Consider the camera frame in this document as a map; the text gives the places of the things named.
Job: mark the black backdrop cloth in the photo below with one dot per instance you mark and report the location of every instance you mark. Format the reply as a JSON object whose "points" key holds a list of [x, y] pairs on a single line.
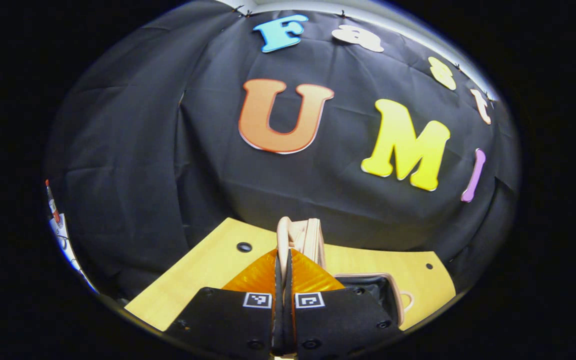
{"points": [[218, 165]]}

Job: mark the white printed banner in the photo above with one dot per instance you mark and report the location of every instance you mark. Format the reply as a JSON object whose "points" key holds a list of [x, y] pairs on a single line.
{"points": [[60, 230]]}

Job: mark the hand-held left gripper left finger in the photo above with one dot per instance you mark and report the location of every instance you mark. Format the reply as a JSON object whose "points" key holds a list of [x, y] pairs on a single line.
{"points": [[233, 320]]}

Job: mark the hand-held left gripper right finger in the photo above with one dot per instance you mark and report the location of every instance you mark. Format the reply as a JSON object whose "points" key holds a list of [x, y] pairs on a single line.
{"points": [[338, 320]]}

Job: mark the beige suitcase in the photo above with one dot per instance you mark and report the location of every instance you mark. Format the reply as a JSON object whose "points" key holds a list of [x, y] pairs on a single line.
{"points": [[308, 235]]}

